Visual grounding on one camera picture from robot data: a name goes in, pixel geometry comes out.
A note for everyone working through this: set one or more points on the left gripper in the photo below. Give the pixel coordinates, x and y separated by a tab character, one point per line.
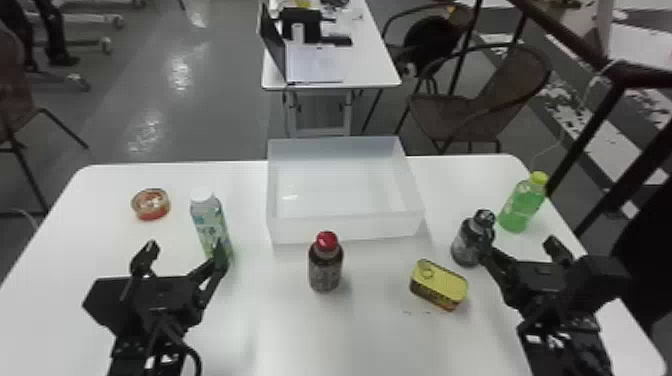
160	303

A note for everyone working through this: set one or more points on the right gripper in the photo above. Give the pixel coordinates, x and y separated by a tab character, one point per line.
538	288

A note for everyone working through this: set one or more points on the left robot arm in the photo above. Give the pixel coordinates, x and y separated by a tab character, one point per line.
134	359

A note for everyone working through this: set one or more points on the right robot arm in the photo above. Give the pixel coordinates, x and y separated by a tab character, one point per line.
564	346

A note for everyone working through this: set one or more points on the clear bottle with green label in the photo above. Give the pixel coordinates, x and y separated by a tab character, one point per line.
210	224

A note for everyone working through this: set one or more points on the red can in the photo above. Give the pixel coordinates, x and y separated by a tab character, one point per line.
150	204

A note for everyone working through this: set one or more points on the yellow can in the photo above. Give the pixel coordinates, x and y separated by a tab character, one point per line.
439	284

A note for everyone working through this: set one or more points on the brown bottle with red cap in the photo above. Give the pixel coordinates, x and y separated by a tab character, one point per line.
325	262

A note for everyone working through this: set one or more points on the brown chair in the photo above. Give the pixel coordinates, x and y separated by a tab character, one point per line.
472	110
16	100

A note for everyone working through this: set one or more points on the clear box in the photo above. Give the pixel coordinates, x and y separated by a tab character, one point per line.
341	194

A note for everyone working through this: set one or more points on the black laptop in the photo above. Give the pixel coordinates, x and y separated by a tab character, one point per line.
310	63

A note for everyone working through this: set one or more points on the black chair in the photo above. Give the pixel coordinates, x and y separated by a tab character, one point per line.
433	36

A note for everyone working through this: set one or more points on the person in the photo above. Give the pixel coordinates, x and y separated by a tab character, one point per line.
55	36

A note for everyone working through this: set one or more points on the white side table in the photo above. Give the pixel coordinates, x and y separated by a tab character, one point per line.
362	58

